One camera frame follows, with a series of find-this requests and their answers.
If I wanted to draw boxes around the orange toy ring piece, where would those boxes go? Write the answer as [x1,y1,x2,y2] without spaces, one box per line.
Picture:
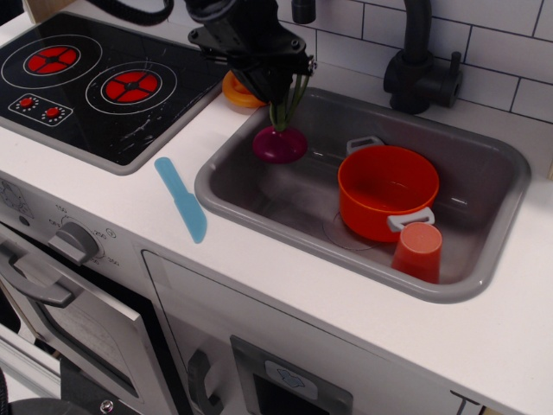
[221,70,269,109]

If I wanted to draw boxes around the black wall knob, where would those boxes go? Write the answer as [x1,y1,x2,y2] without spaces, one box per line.
[291,0,316,24]

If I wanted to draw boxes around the purple toy beet green stems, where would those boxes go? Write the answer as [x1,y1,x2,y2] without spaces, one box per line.
[252,74,309,164]

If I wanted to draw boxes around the grey oven knob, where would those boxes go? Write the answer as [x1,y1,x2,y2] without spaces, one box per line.
[48,222,99,265]

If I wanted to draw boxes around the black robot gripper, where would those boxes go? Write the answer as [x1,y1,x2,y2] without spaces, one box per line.
[186,1,315,104]

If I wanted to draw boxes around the orange toy pot grey handles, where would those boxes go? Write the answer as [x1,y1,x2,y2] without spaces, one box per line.
[337,136,440,242]

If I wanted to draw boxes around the grey oven door handle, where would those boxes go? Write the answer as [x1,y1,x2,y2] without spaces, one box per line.
[0,238,79,309]

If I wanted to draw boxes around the toy oven door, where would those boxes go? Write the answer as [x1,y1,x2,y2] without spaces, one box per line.
[1,227,174,414]

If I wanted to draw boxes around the black cable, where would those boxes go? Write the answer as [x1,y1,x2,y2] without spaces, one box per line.
[103,0,175,27]

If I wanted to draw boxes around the black toy faucet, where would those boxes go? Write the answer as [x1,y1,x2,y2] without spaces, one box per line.
[384,0,463,115]

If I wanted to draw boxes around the black toy stove top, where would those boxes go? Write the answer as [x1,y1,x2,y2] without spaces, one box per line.
[1,12,226,176]

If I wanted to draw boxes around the orange plastic cup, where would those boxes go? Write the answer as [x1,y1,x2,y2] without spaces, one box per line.
[391,222,442,284]

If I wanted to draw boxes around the blue plastic toy knife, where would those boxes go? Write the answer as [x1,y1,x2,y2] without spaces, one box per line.
[155,157,207,244]

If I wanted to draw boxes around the white cabinet door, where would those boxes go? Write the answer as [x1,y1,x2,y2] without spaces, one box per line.
[143,252,463,414]

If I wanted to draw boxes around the grey cabinet door handle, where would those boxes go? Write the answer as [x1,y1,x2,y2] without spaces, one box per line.
[188,349,224,415]

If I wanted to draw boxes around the grey toy sink basin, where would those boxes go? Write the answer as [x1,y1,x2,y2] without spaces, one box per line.
[195,88,531,303]

